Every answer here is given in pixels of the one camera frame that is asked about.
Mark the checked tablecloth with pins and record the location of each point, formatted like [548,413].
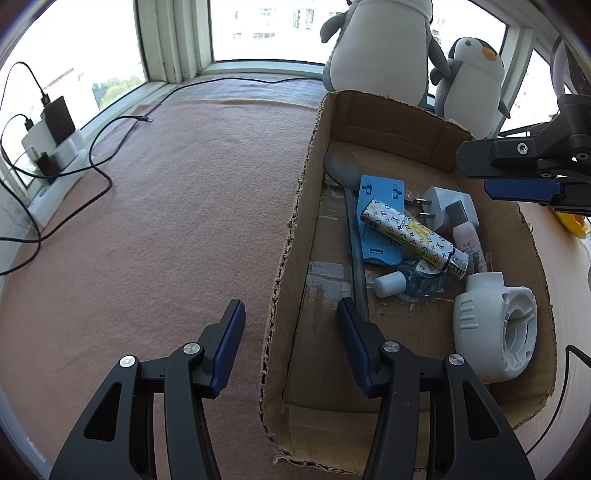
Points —
[240,92]

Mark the white window frame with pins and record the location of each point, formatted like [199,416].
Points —
[173,46]

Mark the brown cardboard box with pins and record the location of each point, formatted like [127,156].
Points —
[323,369]

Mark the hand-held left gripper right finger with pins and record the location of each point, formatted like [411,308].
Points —
[355,341]

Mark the large penguin plush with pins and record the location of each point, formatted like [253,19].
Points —
[383,50]

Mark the white tube with grey cap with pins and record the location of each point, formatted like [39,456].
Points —
[466,235]

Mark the black power bank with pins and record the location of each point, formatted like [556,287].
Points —
[59,119]

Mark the grey plastic spoon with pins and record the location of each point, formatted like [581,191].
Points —
[341,168]

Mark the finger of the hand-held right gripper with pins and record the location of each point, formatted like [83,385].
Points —
[508,154]
[521,189]

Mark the patterned white lighter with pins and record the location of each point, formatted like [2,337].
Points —
[411,233]

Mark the black charger plug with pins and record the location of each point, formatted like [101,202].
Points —
[46,162]

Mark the small penguin plush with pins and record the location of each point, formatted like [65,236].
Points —
[471,83]

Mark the white power bank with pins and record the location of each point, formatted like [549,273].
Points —
[39,138]

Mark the clear blue bottle white cap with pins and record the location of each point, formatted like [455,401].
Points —
[422,279]

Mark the white power strip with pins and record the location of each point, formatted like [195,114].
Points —
[67,184]

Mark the yellow leaf-shaped bowl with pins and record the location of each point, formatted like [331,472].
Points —
[575,224]

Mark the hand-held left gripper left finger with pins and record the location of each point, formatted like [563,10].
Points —
[228,346]

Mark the white plug-in mosquito repeller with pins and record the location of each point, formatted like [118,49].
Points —
[489,323]

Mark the white wall charger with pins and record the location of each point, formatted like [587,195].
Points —
[443,198]

